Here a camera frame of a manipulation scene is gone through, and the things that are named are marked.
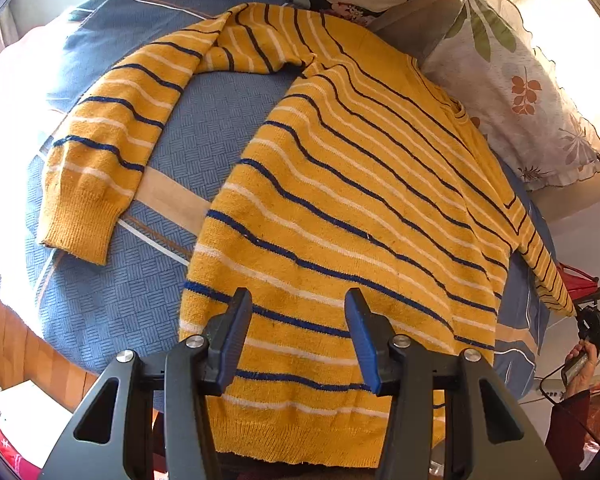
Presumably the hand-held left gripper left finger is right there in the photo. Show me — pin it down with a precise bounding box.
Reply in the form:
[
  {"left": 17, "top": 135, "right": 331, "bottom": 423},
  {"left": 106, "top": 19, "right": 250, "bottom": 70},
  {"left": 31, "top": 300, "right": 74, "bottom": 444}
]
[{"left": 39, "top": 287, "right": 253, "bottom": 480}]

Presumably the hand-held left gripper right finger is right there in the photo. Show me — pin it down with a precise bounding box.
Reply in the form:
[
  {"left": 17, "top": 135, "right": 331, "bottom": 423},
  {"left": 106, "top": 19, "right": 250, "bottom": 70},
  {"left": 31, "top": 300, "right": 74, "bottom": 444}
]
[{"left": 344, "top": 287, "right": 563, "bottom": 480}]

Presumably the yellow striped knit sweater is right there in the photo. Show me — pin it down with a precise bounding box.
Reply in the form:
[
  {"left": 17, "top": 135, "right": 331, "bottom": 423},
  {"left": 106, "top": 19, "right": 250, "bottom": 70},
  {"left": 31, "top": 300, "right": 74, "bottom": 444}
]
[{"left": 36, "top": 2, "right": 578, "bottom": 466}]

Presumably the person's right forearm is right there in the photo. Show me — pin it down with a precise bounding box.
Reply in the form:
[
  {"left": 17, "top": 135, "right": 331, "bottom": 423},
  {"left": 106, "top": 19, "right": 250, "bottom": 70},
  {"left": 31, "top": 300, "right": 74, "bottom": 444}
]
[{"left": 545, "top": 389, "right": 600, "bottom": 480}]

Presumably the person's right hand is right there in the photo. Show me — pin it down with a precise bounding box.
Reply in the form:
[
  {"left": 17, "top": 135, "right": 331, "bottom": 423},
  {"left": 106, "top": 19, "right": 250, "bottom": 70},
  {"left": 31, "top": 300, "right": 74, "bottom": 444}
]
[{"left": 565, "top": 340, "right": 600, "bottom": 400}]

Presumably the blue patterned bed sheet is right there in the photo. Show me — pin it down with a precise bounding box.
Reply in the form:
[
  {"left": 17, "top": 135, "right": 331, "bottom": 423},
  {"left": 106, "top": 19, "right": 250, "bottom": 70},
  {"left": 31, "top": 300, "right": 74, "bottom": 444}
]
[{"left": 0, "top": 0, "right": 553, "bottom": 411}]

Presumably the white cloth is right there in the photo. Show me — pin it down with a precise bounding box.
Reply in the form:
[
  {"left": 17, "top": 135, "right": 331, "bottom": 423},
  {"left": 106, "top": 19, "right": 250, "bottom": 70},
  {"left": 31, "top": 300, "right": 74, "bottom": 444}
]
[{"left": 0, "top": 380, "right": 72, "bottom": 461}]

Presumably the white leaf print pillow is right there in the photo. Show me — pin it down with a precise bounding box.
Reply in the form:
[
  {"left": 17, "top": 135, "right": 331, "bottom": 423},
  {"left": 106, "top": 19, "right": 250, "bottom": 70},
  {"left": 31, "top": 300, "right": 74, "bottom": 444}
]
[{"left": 420, "top": 0, "right": 600, "bottom": 192}]

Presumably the red cloth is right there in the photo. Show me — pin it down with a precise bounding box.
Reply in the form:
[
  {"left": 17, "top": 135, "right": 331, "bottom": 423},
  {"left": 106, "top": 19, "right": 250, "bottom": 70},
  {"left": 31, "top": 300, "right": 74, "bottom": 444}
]
[{"left": 0, "top": 400, "right": 42, "bottom": 480}]

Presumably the beige cushion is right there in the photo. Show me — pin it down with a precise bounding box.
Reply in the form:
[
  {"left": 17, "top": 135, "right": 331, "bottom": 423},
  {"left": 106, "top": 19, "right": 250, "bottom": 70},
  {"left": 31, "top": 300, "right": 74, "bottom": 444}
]
[{"left": 367, "top": 0, "right": 476, "bottom": 61}]

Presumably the black cable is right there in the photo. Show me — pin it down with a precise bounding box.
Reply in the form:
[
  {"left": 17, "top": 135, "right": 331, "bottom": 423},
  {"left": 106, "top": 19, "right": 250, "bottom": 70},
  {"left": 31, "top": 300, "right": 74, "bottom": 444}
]
[{"left": 539, "top": 370, "right": 600, "bottom": 447}]

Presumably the wooden bed frame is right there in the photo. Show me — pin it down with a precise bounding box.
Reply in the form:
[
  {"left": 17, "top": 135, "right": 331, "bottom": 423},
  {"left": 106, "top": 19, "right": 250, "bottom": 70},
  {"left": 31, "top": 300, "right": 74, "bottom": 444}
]
[{"left": 0, "top": 280, "right": 101, "bottom": 411}]

